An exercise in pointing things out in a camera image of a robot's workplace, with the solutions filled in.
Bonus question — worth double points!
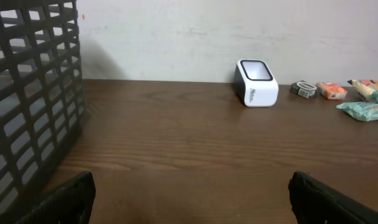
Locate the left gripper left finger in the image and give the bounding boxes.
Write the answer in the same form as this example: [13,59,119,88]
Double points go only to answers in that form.
[16,172,96,224]

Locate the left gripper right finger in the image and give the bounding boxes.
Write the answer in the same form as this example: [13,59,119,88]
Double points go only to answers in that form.
[288,171,378,224]

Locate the light green pouch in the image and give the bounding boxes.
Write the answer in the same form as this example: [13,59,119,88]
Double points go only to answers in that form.
[336,102,378,121]

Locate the orange tissue packet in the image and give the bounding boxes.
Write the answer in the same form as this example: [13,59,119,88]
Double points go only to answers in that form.
[316,82,348,100]

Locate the dark green balm box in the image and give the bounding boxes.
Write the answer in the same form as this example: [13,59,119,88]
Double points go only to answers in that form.
[290,80,319,99]

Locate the yellow snack chip bag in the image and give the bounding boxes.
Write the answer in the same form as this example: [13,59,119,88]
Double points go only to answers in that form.
[348,80,378,101]

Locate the grey plastic shopping basket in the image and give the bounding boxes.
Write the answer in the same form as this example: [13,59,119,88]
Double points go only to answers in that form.
[0,0,85,217]

